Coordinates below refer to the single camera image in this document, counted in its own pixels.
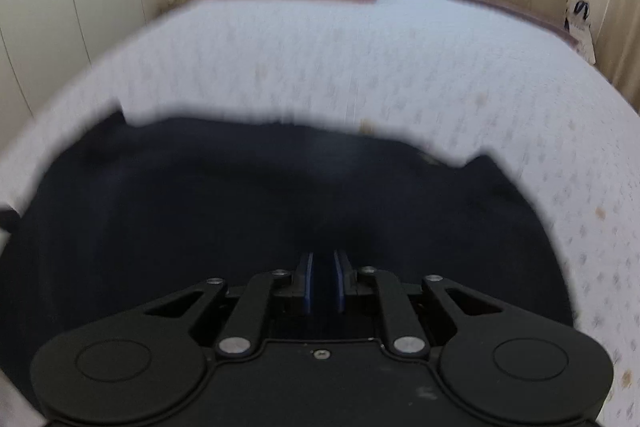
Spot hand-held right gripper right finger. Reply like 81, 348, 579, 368
334, 251, 506, 356

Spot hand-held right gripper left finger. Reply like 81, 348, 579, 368
142, 252, 315, 358

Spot dark navy striped hoodie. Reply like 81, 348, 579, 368
0, 109, 576, 410

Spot bed with floral sheet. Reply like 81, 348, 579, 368
0, 0, 640, 427

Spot white tote bag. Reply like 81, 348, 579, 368
564, 0, 599, 66

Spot beige curtain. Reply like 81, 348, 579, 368
594, 0, 640, 118

